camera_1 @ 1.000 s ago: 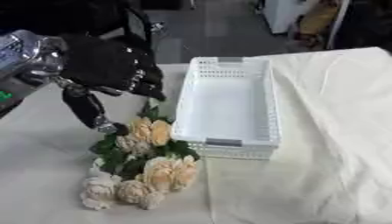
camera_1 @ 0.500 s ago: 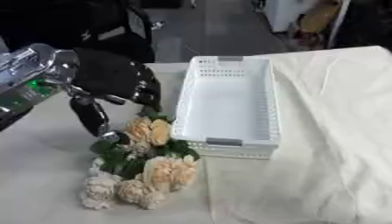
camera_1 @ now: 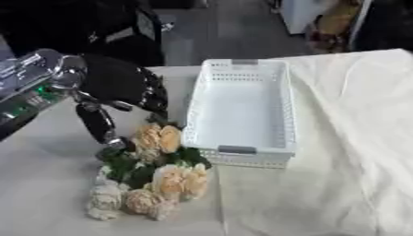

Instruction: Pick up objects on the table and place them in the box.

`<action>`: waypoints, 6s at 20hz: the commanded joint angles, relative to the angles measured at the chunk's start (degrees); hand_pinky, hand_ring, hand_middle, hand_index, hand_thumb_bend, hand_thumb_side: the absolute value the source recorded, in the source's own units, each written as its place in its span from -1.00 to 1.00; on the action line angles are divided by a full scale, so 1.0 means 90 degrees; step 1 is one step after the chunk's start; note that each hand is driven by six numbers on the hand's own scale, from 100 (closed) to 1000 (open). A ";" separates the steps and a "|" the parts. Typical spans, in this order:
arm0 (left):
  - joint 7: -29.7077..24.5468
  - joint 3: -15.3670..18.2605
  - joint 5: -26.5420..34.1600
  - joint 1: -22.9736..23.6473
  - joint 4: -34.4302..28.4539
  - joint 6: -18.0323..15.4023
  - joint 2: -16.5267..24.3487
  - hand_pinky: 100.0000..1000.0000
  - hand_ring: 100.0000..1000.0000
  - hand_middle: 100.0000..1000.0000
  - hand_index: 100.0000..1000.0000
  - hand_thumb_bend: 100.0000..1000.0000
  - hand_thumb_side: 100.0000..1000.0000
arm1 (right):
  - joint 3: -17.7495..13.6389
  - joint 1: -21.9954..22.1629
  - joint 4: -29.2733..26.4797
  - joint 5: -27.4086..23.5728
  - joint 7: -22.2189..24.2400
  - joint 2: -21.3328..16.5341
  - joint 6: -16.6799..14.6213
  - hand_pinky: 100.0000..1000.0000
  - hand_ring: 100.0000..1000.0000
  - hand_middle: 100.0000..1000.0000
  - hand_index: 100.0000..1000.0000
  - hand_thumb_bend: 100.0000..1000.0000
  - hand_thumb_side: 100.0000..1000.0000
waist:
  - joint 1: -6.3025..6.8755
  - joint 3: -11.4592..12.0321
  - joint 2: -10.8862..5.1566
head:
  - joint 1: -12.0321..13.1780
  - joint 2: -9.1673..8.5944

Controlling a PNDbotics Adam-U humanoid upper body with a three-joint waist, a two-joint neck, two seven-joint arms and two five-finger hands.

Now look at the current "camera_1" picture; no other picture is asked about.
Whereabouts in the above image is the brown patterned bag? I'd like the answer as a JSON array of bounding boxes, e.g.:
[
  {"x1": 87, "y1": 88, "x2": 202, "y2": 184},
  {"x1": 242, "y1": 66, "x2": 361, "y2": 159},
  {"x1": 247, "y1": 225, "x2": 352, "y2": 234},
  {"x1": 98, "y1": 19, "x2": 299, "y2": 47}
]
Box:
[{"x1": 303, "y1": 0, "x2": 363, "y2": 53}]

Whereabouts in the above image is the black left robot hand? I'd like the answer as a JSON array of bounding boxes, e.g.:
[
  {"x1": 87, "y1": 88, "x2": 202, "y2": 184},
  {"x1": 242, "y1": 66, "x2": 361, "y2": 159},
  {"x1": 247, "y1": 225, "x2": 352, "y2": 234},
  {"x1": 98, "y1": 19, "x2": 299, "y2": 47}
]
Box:
[{"x1": 67, "y1": 53, "x2": 171, "y2": 148}]

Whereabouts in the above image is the cream artificial flower bouquet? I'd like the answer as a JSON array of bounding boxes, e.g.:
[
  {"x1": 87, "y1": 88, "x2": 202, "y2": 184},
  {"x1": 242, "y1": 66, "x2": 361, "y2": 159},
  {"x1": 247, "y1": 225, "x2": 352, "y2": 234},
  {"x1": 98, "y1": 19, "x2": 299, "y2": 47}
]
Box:
[{"x1": 85, "y1": 112, "x2": 213, "y2": 221}]

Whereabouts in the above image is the black chair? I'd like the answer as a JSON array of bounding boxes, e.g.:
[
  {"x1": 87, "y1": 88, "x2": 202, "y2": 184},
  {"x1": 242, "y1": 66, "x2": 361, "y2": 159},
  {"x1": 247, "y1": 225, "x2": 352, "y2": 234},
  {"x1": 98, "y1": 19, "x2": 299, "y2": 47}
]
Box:
[{"x1": 0, "y1": 0, "x2": 167, "y2": 67}]

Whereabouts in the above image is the white cabinet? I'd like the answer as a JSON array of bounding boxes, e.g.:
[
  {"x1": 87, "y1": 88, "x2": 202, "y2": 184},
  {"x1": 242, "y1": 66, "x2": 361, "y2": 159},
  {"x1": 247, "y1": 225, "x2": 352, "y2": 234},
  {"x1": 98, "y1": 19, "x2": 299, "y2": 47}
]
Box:
[{"x1": 277, "y1": 0, "x2": 339, "y2": 35}]

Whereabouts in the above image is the white plastic basket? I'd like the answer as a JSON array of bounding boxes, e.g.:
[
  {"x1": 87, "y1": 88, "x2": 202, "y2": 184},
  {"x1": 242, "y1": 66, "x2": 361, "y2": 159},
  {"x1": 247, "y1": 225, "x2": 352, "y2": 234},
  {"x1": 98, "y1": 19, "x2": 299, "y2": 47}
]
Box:
[{"x1": 181, "y1": 58, "x2": 299, "y2": 170}]

